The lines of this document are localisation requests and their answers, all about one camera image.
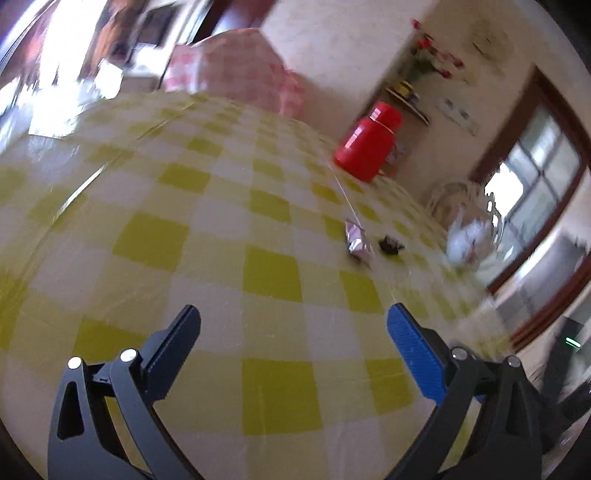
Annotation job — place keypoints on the pink checkered covered chair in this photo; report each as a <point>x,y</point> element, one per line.
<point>240,65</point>

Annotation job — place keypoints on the pink snack packet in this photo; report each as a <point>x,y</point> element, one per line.
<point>357,243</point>

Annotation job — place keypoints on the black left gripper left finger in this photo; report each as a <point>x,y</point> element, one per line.
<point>83,442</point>

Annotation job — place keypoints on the red thermos jug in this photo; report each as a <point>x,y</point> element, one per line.
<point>364,152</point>

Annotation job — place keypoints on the flower vase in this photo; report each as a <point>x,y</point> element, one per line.
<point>423,59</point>

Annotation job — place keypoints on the white ornate chair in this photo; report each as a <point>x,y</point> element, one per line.
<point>448,198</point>

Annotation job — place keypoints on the black candy wrapper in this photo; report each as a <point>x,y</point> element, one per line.
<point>391,246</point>

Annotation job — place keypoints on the wall corner shelf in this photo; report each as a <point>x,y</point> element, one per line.
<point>408,102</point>

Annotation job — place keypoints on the white floral teapot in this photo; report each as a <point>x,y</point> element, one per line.
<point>469,244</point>

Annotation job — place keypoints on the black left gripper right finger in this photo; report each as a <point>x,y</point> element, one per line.
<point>506,439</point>

